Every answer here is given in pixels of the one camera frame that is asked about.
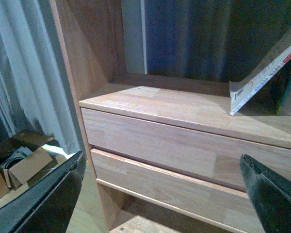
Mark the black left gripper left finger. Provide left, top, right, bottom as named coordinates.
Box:
left=0, top=151, right=87, bottom=233

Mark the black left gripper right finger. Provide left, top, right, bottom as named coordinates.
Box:
left=240, top=154, right=291, bottom=233

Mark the open cardboard box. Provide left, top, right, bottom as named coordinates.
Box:
left=0, top=131, right=61, bottom=195

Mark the lower left wooden drawer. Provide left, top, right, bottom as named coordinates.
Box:
left=91, top=149, right=264, bottom=233

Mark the wooden drawer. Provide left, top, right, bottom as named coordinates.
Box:
left=91, top=149, right=264, bottom=233
left=81, top=108, right=291, bottom=190

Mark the upper left wooden drawer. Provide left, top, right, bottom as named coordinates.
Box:
left=81, top=108, right=291, bottom=190

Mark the grey pleated curtain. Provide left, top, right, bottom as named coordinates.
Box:
left=0, top=0, right=291, bottom=156

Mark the leaning white book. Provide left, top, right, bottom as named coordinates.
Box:
left=229, top=28, right=291, bottom=116

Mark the dark upright book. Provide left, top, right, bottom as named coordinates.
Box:
left=271, top=59, right=291, bottom=115

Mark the wooden bookshelf unit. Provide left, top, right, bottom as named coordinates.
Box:
left=51, top=0, right=291, bottom=233

